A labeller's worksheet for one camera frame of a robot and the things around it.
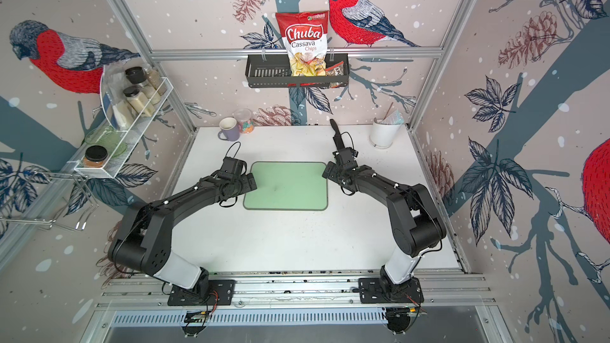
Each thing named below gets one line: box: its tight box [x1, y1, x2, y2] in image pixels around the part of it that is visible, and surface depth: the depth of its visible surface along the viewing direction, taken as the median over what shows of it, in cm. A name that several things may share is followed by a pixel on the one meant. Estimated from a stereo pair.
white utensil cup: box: [369, 117, 403, 149], surface depth 108 cm
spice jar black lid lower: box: [123, 84, 140, 97], surface depth 77 cm
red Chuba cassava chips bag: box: [275, 10, 329, 78], surface depth 83 cm
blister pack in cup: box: [381, 108, 405, 125], surface depth 103 cm
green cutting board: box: [243, 161, 329, 211], surface depth 98 cm
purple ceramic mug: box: [217, 116, 240, 142], surface depth 115 cm
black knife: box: [329, 119, 345, 151], surface depth 120 cm
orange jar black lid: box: [82, 145, 109, 169], surface depth 61 cm
